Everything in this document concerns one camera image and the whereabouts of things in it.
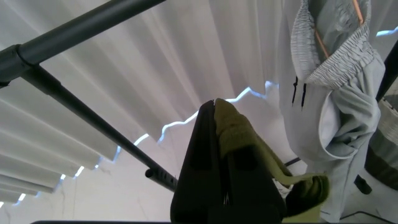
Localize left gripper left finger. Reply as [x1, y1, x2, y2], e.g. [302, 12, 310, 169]
[170, 100, 225, 222]

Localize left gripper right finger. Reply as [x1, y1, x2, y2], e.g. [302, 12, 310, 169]
[224, 145, 287, 222]

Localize green garment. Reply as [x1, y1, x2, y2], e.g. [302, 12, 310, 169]
[213, 98, 330, 223]

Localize pale grey shorts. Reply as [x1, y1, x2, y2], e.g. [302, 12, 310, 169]
[278, 0, 386, 223]

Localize pink clothes hanger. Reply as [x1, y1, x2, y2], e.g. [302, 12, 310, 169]
[313, 0, 364, 60]

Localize white laundry basket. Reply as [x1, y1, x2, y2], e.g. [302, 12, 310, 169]
[365, 96, 398, 190]

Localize black clothes rack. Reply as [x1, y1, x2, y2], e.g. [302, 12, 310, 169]
[0, 0, 398, 195]

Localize white curtain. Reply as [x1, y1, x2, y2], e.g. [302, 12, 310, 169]
[0, 0, 398, 206]

